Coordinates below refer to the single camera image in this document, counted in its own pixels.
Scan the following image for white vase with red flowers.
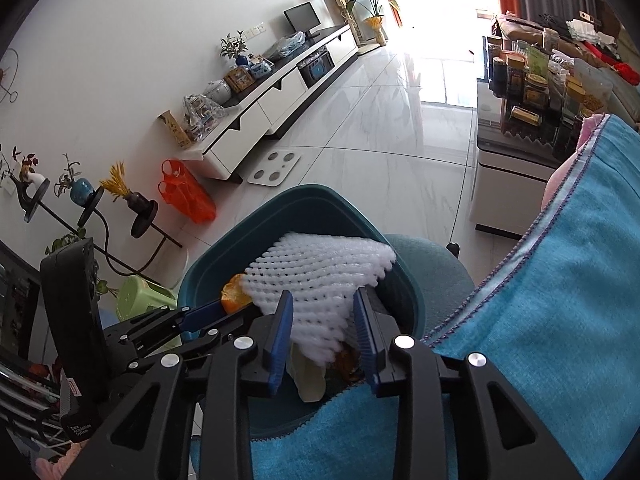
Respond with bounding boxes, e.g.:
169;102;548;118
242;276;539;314
0;145;51;186

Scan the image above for orange plastic bag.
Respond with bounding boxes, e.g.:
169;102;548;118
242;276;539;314
157;159;218;225

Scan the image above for white bathroom scale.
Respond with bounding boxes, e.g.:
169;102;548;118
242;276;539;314
246;149;302;187

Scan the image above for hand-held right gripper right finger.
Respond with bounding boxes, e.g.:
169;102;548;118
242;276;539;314
352;287;583;480

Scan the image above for clear plastic bag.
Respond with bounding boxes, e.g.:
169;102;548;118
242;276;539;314
262;31;307;58

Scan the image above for round wire wall decoration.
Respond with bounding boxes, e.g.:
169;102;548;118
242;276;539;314
0;47;21;103

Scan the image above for yellow carton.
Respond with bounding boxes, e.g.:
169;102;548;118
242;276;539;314
157;110;193;150

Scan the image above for black monitor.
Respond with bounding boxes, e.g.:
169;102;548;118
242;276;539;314
283;2;322;38

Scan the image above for pile of clothes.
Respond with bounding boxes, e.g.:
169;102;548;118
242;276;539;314
537;10;640;86

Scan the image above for orange peel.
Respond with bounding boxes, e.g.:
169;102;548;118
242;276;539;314
221;274;253;315

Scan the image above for brown ottoman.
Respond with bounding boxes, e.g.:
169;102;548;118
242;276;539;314
495;12;576;56

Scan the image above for cluttered coffee table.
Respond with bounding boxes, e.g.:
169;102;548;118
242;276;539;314
485;35;616;156

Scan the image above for white black TV stand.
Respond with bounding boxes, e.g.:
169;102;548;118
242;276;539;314
200;22;361;181

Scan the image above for blue printed blanket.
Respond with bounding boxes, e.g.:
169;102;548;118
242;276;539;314
250;114;640;480

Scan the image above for blue vase with branches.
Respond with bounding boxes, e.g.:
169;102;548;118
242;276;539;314
220;30;251;67

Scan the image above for white blue ceramic jar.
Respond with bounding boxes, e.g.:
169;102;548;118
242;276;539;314
247;56;275;80

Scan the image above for dark vase with yellow wheat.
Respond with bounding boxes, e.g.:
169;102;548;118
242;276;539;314
99;161;158;213

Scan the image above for person's left forearm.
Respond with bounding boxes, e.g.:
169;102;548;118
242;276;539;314
30;442;83;480

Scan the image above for chrome wire rack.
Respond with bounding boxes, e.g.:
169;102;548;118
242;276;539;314
0;360;66;461

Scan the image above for teal trash bin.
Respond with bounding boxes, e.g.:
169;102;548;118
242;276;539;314
177;184;427;443

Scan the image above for clear model ship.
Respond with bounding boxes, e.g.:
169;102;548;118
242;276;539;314
182;94;224;141

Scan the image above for black metal plant stand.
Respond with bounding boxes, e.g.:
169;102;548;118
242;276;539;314
12;175;183;281

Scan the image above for small blue vase with plant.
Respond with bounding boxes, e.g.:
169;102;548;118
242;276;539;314
55;155;96;206

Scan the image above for white foam fruit net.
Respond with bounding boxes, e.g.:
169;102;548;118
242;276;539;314
239;231;398;367

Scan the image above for wooden framed picture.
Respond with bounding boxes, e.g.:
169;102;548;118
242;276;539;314
223;66;253;93

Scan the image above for tall leafy plant yellow pot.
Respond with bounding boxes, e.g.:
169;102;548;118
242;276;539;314
345;0;403;43

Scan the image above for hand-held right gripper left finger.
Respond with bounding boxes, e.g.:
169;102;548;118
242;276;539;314
65;290;295;480

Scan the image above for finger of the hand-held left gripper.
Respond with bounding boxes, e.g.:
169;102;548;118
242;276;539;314
120;300;224;343
127;307;261;368

